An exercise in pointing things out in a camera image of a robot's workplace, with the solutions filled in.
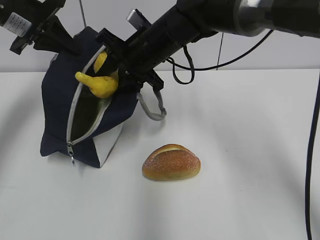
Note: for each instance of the brown bread roll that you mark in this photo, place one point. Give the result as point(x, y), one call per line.
point(171, 162)

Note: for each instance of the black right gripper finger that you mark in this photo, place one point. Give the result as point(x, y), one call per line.
point(128, 83)
point(109, 66)

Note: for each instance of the navy and white lunch bag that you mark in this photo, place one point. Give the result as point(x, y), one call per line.
point(78, 124)

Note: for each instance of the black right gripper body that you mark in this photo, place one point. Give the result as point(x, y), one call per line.
point(147, 48)

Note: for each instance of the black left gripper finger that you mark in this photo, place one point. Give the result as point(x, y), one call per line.
point(49, 43)
point(59, 39)

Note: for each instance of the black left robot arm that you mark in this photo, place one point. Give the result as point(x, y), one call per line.
point(35, 23)

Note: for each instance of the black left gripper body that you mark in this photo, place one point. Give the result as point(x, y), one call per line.
point(30, 18)

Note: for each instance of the yellow banana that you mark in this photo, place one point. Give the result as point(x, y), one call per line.
point(102, 87)

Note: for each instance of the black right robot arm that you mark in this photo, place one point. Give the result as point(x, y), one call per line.
point(251, 17)

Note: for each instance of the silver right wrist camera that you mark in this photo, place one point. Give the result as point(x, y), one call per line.
point(138, 20)

